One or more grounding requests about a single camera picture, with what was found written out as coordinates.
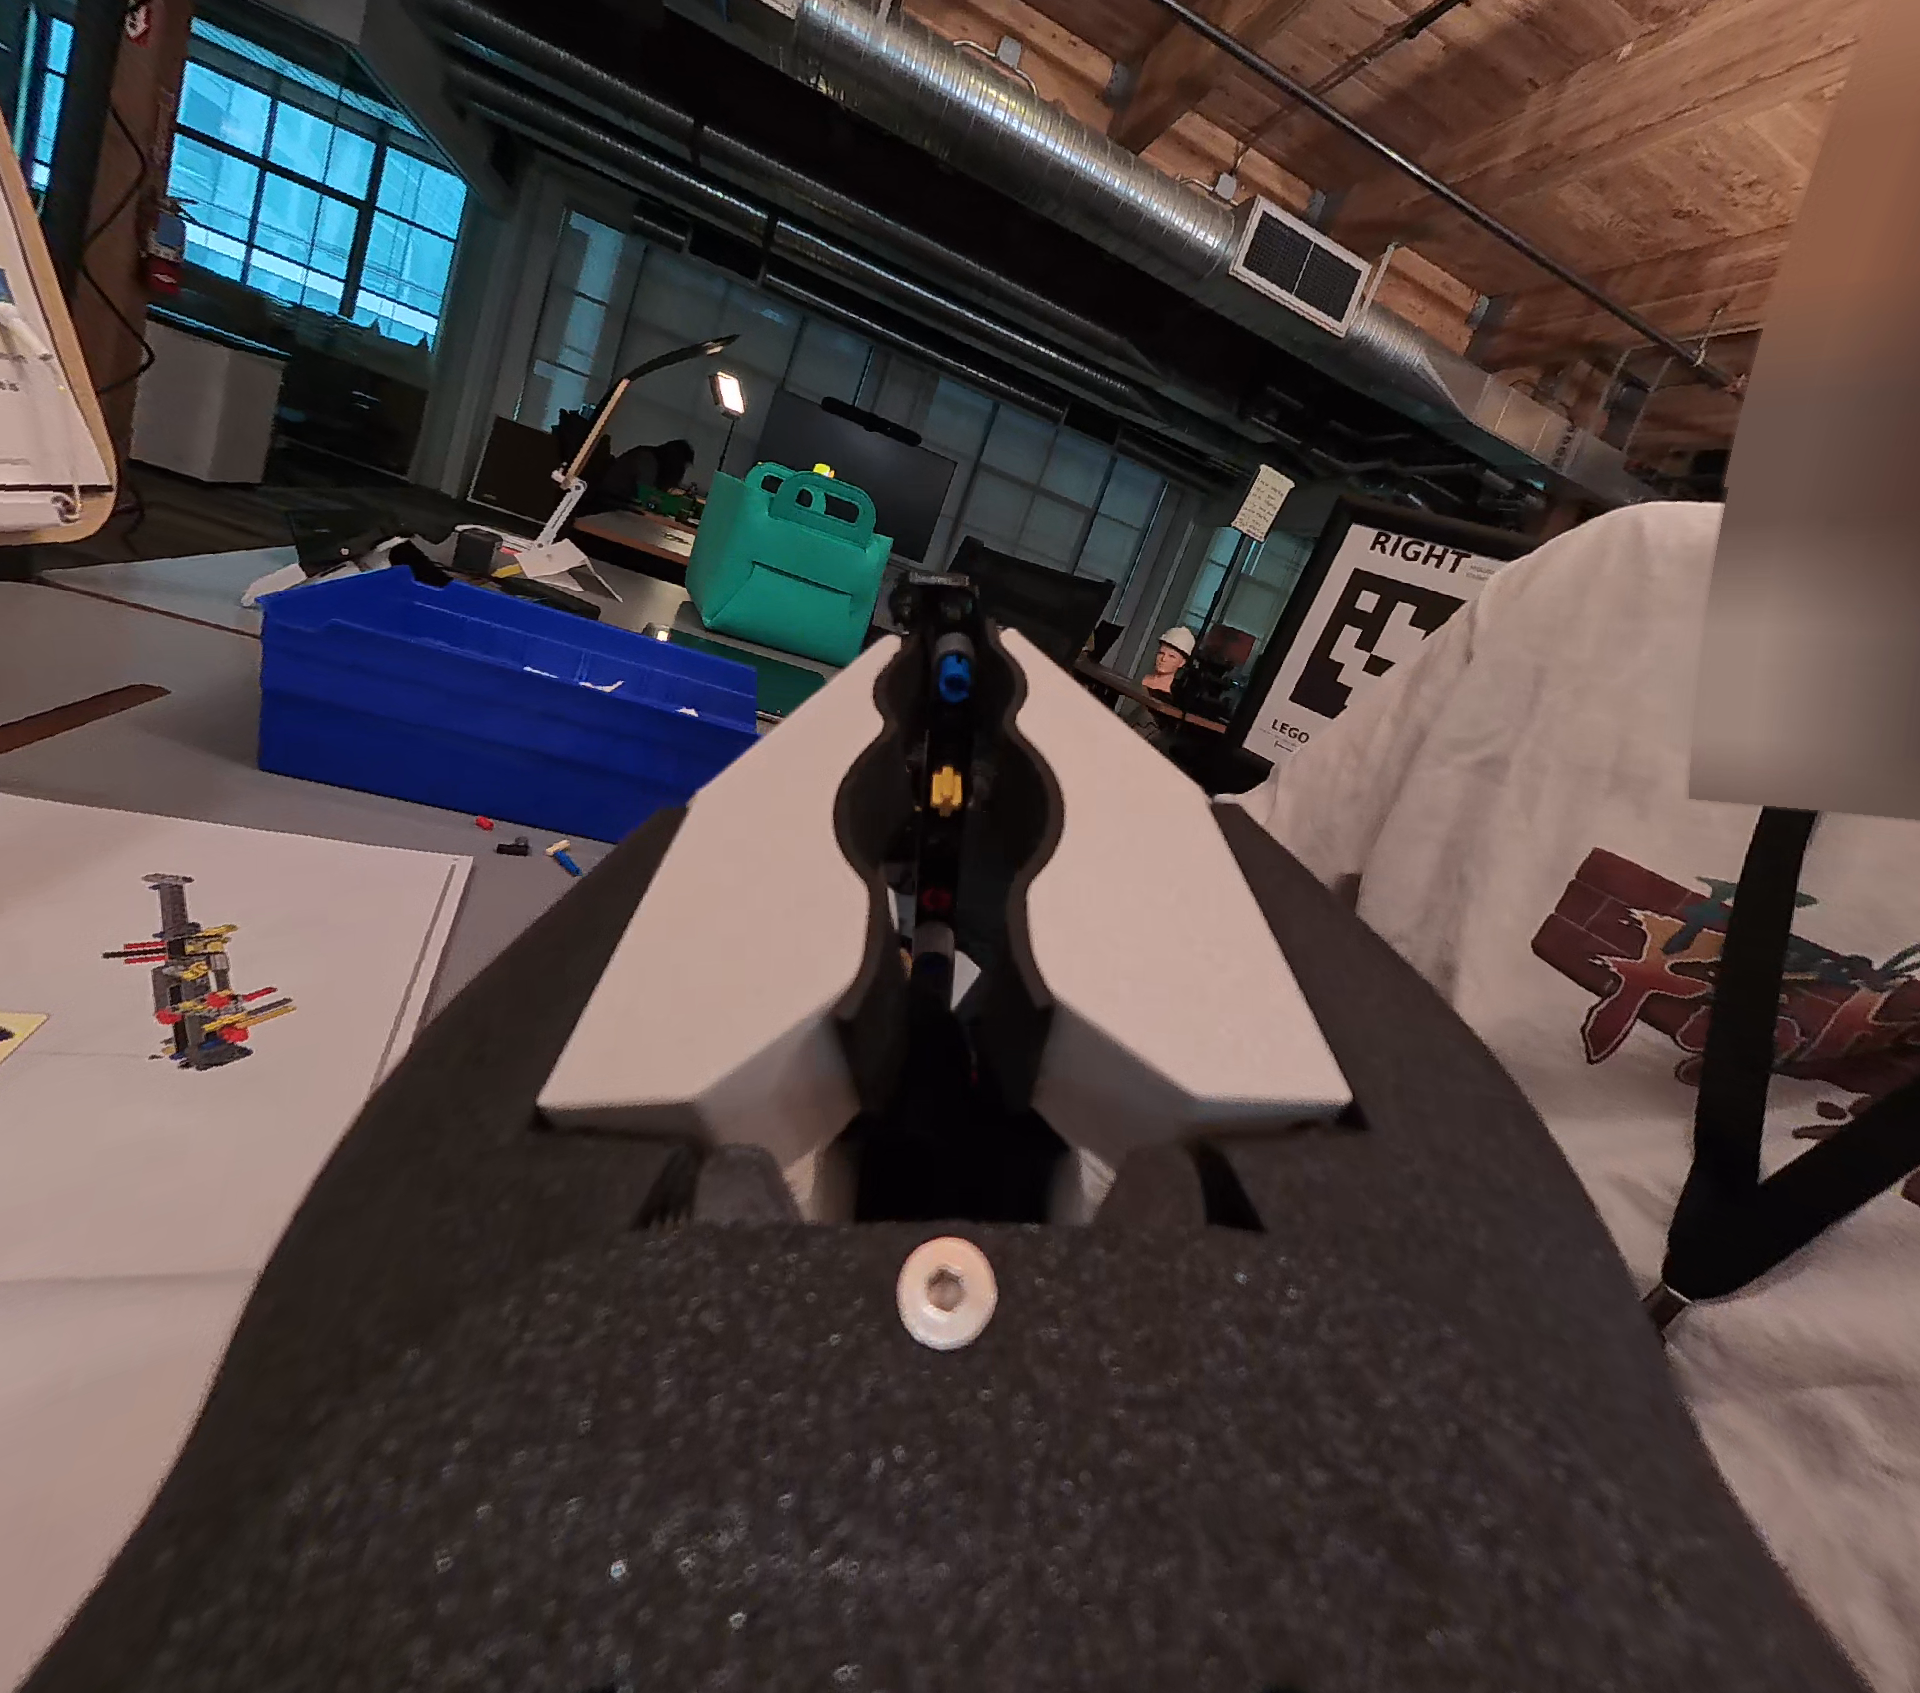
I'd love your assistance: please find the blue plastic bin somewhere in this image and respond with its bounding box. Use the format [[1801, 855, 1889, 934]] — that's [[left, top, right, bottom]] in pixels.
[[257, 564, 762, 842]]

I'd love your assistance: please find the green felt bag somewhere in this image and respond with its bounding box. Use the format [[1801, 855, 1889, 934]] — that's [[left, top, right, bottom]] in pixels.
[[686, 461, 894, 661]]

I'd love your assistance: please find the lego instruction booklet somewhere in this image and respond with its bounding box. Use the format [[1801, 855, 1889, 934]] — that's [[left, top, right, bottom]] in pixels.
[[0, 792, 474, 1281]]

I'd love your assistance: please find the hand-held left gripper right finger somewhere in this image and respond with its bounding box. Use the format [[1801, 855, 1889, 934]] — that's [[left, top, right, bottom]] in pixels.
[[967, 623, 1361, 1225]]

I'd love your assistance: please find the white sign black marker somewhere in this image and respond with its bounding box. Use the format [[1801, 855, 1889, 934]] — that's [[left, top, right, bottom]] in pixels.
[[1239, 502, 1531, 764]]

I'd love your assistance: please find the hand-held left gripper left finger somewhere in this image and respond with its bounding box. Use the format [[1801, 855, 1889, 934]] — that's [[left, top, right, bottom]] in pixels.
[[537, 630, 920, 1225]]

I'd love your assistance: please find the brown wooden strip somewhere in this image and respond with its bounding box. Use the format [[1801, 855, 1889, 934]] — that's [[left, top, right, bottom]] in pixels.
[[0, 682, 171, 758]]

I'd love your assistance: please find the black ceiling conduit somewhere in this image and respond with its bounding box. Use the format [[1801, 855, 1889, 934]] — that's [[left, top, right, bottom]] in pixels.
[[832, 0, 1749, 391]]

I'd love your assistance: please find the black monitor screen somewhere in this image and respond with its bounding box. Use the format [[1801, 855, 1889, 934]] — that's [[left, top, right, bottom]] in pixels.
[[757, 391, 960, 567]]

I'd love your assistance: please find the black strap harness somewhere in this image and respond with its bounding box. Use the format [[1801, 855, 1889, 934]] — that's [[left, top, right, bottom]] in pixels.
[[1642, 804, 1920, 1341]]

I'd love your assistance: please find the wooden clipboard with papers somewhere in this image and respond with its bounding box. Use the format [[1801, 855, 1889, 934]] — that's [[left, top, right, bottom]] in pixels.
[[0, 116, 120, 547]]

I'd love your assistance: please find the black white desk lamp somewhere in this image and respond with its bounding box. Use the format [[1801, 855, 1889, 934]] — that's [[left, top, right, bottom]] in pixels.
[[543, 333, 740, 577]]

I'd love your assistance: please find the white cabinet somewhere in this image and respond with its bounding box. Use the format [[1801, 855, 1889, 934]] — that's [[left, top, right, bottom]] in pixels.
[[131, 319, 286, 481]]

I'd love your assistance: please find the silver ventilation duct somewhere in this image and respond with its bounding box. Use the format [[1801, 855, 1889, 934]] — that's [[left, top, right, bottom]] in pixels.
[[795, 0, 1645, 511]]

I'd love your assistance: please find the long grey Technic assembly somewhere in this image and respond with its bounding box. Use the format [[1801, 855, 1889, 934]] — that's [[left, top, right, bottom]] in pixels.
[[882, 571, 1004, 1019]]

